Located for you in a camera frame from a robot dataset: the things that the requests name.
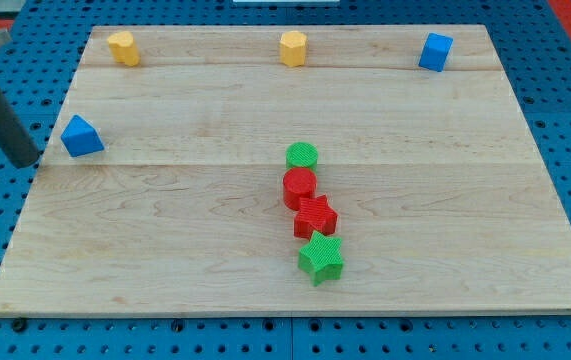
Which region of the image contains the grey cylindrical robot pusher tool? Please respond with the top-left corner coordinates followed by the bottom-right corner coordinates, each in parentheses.
top-left (0, 89), bottom-right (39, 168)

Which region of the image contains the yellow heart block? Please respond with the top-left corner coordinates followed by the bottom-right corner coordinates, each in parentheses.
top-left (107, 31), bottom-right (140, 67)

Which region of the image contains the yellow hexagon block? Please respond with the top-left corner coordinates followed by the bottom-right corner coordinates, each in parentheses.
top-left (279, 31), bottom-right (307, 67)

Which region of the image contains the wooden board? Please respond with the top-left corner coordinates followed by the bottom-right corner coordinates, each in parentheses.
top-left (0, 25), bottom-right (571, 318)

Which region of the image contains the blue triangle block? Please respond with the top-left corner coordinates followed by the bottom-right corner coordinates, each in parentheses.
top-left (60, 115), bottom-right (105, 157)

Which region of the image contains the blue cube block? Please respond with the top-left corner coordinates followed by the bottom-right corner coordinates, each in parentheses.
top-left (418, 33), bottom-right (454, 72)

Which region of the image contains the green star block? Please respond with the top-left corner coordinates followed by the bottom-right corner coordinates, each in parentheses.
top-left (298, 230), bottom-right (344, 286)

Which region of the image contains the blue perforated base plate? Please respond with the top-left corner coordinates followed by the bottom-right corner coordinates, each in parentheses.
top-left (0, 0), bottom-right (571, 359)

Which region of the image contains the green cylinder block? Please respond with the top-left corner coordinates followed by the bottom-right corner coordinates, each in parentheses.
top-left (285, 142), bottom-right (319, 171)

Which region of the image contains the red cylinder block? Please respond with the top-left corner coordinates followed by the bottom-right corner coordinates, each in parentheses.
top-left (282, 167), bottom-right (317, 211)

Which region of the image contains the red star block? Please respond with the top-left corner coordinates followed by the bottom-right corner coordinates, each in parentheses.
top-left (293, 195), bottom-right (338, 240)

